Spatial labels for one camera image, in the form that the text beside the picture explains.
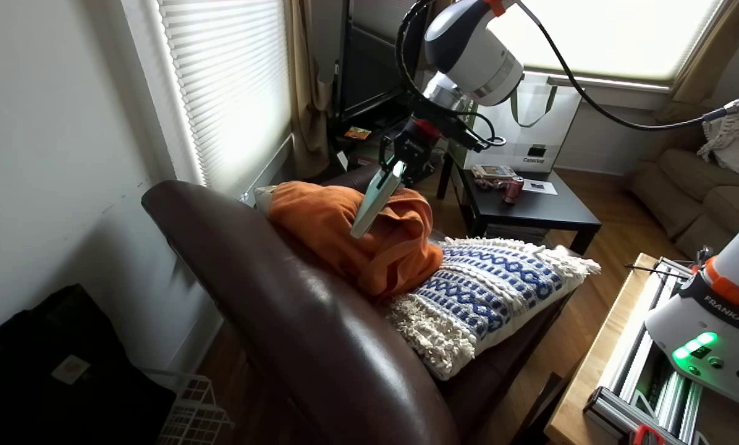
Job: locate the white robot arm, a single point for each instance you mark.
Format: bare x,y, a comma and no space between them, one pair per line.
440,62

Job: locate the white paper bag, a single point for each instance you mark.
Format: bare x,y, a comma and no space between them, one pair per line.
535,124

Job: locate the red soda can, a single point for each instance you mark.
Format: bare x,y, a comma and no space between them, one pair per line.
512,191

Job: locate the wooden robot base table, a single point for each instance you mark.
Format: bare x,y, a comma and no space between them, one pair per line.
627,392

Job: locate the black coffee table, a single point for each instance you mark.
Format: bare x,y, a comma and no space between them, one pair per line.
529,216

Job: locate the beige curtain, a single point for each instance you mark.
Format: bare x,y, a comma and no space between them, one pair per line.
310,148

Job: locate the black tote bag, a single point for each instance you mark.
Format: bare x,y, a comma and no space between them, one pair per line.
66,379

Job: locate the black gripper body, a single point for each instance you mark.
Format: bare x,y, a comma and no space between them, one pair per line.
411,145

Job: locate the brown leather armchair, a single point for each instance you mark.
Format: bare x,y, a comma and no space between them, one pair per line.
326,366

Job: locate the black flat television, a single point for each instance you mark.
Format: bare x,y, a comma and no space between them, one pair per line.
368,74

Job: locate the blue white fringed pillow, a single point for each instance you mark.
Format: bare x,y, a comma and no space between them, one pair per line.
482,292

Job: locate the white wire basket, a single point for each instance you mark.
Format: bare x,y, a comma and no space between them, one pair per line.
195,416

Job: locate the orange towel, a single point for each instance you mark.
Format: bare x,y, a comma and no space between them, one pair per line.
394,255

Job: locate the beige sofa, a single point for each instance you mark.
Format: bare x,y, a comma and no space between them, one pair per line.
696,202

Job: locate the white paper sheet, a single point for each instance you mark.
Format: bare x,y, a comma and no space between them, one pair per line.
538,186

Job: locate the white window blind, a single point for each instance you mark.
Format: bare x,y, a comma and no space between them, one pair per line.
233,80

